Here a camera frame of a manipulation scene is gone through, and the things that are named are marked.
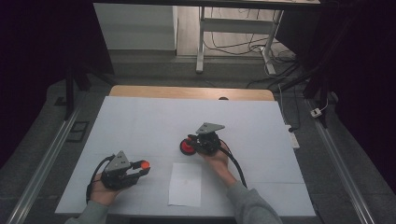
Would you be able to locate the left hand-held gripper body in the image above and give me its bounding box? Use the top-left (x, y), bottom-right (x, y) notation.
top-left (100, 150), bottom-right (140, 191)

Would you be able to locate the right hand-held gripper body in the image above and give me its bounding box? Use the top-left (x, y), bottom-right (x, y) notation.
top-left (190, 121), bottom-right (226, 157)

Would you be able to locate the round red ink pad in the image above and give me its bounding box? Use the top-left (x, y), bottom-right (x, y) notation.
top-left (179, 138), bottom-right (198, 157)

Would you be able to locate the person's left hand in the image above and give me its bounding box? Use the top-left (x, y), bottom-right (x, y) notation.
top-left (90, 173), bottom-right (125, 207)

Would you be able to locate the person's right hand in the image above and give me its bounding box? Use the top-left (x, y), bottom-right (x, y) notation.
top-left (200, 148), bottom-right (232, 189)

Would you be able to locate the small white paper sheet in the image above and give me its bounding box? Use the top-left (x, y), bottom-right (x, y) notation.
top-left (168, 161), bottom-right (204, 208)

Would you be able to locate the large white table cover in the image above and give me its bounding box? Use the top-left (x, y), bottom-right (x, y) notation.
top-left (54, 95), bottom-right (317, 217)

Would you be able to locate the black floor plate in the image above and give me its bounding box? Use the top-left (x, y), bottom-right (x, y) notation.
top-left (65, 120), bottom-right (91, 144)

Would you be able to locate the white power strip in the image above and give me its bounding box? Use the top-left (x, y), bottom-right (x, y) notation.
top-left (285, 124), bottom-right (301, 150)

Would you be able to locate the black metal stand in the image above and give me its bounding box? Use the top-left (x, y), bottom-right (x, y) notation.
top-left (63, 65), bottom-right (117, 121)
top-left (279, 62), bottom-right (336, 129)

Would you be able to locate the white cabinet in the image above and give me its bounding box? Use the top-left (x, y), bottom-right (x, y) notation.
top-left (92, 3), bottom-right (178, 51)

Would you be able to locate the right hand-held gripper black cable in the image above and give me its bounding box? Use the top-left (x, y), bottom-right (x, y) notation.
top-left (217, 139), bottom-right (248, 189)

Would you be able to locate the aluminium floor rail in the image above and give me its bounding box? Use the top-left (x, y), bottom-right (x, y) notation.
top-left (6, 105), bottom-right (83, 224)
top-left (306, 98), bottom-right (378, 224)

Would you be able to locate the tangle of floor cables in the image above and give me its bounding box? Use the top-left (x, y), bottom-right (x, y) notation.
top-left (204, 7), bottom-right (297, 64)

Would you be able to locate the white desk frame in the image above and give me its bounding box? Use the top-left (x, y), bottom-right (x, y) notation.
top-left (195, 6), bottom-right (285, 76)

